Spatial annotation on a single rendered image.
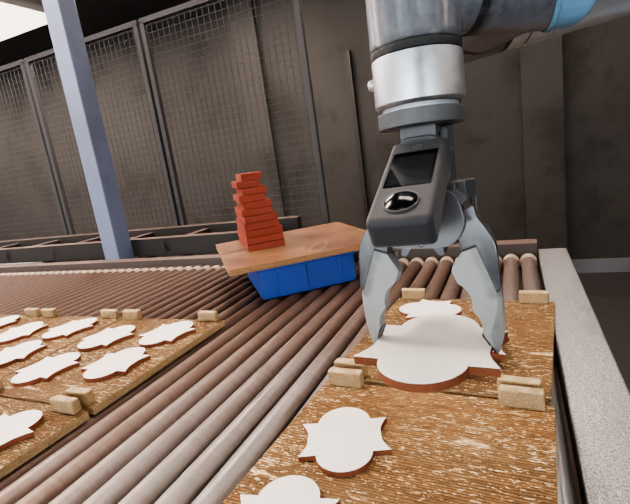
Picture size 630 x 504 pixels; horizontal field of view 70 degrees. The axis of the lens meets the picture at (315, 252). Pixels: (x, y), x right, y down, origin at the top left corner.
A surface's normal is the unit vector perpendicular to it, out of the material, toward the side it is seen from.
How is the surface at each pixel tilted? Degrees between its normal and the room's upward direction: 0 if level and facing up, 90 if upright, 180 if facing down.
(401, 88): 87
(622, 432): 0
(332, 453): 0
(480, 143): 90
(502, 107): 90
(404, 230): 115
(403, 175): 26
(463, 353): 0
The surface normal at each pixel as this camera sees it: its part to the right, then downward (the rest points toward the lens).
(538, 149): -0.38, 0.25
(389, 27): -0.67, 0.18
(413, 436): -0.14, -0.97
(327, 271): 0.28, 0.16
